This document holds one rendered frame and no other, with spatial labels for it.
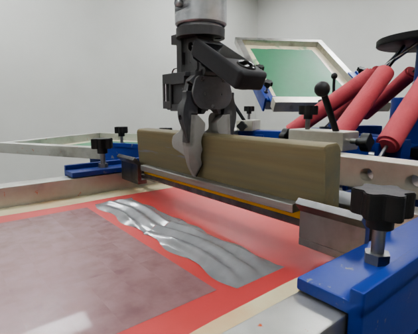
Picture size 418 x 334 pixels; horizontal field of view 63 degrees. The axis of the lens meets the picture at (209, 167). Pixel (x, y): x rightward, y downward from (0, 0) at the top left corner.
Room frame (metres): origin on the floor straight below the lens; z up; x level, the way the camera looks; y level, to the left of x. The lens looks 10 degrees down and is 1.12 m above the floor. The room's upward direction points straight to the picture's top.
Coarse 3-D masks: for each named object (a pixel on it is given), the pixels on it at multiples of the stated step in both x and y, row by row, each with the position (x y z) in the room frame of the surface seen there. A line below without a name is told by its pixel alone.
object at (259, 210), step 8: (152, 176) 0.64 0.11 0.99; (168, 184) 0.60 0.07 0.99; (176, 184) 0.57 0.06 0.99; (192, 192) 0.54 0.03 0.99; (200, 192) 0.52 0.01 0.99; (208, 192) 0.50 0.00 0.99; (216, 200) 0.49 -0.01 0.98; (224, 200) 0.48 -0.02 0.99; (232, 200) 0.46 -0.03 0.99; (248, 208) 0.44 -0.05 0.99; (256, 208) 0.43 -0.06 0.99; (272, 216) 0.41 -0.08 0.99; (280, 216) 0.40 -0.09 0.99; (288, 216) 0.39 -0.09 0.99; (296, 224) 0.38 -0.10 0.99
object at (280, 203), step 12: (144, 168) 0.61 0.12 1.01; (156, 168) 0.58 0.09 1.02; (180, 180) 0.52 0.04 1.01; (192, 180) 0.50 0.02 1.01; (204, 180) 0.48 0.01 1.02; (228, 192) 0.43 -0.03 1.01; (240, 192) 0.42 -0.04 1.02; (252, 192) 0.41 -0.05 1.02; (264, 204) 0.39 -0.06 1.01; (276, 204) 0.37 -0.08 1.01; (288, 204) 0.36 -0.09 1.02
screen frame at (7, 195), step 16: (64, 176) 0.65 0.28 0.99; (96, 176) 0.65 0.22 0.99; (112, 176) 0.67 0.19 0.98; (0, 192) 0.55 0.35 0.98; (16, 192) 0.57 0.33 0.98; (32, 192) 0.58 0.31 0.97; (48, 192) 0.60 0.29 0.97; (64, 192) 0.61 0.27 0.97; (80, 192) 0.63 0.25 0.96; (96, 192) 0.65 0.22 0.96; (0, 208) 0.55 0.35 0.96; (416, 208) 0.44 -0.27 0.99; (400, 224) 0.42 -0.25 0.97; (288, 304) 0.21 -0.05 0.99; (304, 304) 0.21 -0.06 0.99; (320, 304) 0.21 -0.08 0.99; (256, 320) 0.19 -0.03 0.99; (272, 320) 0.19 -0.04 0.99; (288, 320) 0.19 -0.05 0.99; (304, 320) 0.19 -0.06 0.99; (320, 320) 0.19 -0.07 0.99; (336, 320) 0.20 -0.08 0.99
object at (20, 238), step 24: (144, 192) 0.66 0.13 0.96; (168, 192) 0.66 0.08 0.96; (0, 216) 0.51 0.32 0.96; (24, 216) 0.51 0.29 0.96; (48, 216) 0.51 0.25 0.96; (72, 216) 0.51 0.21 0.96; (96, 216) 0.51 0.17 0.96; (192, 216) 0.51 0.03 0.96; (0, 240) 0.41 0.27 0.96; (24, 240) 0.41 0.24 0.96; (48, 240) 0.41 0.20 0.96; (72, 240) 0.41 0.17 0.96; (96, 240) 0.41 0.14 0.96; (0, 264) 0.34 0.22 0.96
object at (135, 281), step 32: (192, 224) 0.47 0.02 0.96; (224, 224) 0.47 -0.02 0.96; (256, 224) 0.47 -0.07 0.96; (288, 224) 0.47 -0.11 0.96; (64, 256) 0.36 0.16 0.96; (96, 256) 0.36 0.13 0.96; (128, 256) 0.36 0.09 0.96; (160, 256) 0.36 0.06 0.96; (288, 256) 0.36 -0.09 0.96; (320, 256) 0.36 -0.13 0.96; (0, 288) 0.29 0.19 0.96; (32, 288) 0.29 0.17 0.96; (64, 288) 0.29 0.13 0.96; (96, 288) 0.29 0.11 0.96; (128, 288) 0.29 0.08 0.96; (160, 288) 0.29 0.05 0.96; (192, 288) 0.29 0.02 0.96; (224, 288) 0.29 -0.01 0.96; (256, 288) 0.29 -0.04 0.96; (0, 320) 0.25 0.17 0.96; (32, 320) 0.25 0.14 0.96; (64, 320) 0.25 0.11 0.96; (96, 320) 0.25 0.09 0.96; (128, 320) 0.25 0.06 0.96; (160, 320) 0.25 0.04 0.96; (192, 320) 0.25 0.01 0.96
